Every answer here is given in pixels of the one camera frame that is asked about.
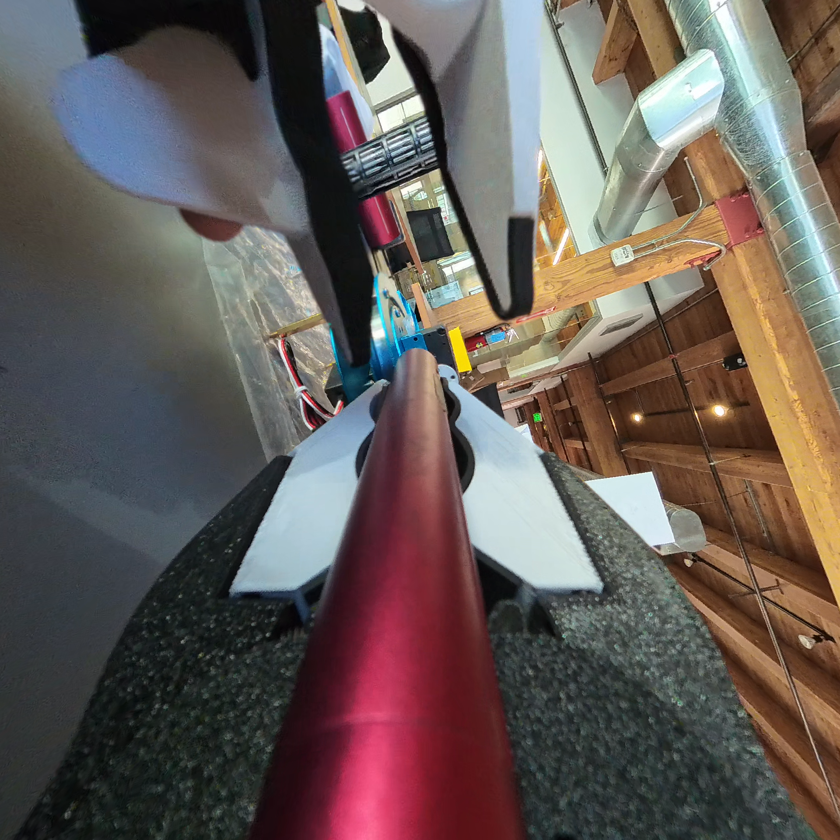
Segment red white black wires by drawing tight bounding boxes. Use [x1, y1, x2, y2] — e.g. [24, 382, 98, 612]
[279, 335, 347, 431]

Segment metal duct branch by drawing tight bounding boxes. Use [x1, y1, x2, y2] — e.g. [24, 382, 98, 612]
[589, 49, 726, 249]

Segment black monitor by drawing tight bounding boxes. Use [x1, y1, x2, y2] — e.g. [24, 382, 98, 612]
[406, 206, 455, 262]

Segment round metal duct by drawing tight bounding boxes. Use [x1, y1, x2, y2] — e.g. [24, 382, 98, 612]
[659, 500, 708, 553]

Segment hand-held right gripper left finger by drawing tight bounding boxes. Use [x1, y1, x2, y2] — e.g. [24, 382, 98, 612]
[230, 381, 395, 624]

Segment red screwdriver bit case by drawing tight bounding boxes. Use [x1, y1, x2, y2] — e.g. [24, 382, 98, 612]
[326, 91, 455, 250]

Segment white paper sheet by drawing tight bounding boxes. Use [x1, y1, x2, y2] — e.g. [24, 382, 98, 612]
[583, 471, 678, 547]

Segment spiral metal duct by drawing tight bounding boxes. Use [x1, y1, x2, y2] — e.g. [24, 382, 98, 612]
[666, 0, 840, 408]

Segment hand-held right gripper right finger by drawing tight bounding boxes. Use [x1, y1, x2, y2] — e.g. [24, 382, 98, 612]
[436, 364, 603, 614]

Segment red electric screwdriver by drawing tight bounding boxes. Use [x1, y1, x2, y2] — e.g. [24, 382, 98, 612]
[249, 348, 526, 840]

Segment red metal bracket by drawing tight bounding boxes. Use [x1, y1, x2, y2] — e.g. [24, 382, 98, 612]
[714, 192, 763, 249]

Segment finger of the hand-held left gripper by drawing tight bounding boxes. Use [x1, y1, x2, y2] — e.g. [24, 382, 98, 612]
[364, 0, 547, 321]
[58, 0, 378, 370]

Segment brass rod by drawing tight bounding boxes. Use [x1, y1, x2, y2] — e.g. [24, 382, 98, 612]
[268, 314, 327, 339]

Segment wooden beam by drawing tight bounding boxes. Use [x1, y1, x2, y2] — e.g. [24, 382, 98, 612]
[427, 209, 729, 337]

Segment blue robot car kit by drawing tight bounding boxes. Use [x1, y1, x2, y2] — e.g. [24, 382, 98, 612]
[326, 274, 468, 403]

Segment clear plastic bag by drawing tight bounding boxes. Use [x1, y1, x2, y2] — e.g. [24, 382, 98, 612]
[202, 226, 345, 457]

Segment person's left hand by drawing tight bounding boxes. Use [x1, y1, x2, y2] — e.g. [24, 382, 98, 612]
[179, 209, 245, 242]

